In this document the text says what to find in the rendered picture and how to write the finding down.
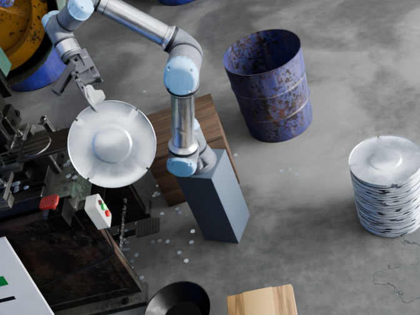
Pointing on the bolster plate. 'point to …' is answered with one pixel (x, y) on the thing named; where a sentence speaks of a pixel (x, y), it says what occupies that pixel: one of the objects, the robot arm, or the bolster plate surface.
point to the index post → (47, 124)
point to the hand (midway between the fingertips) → (94, 110)
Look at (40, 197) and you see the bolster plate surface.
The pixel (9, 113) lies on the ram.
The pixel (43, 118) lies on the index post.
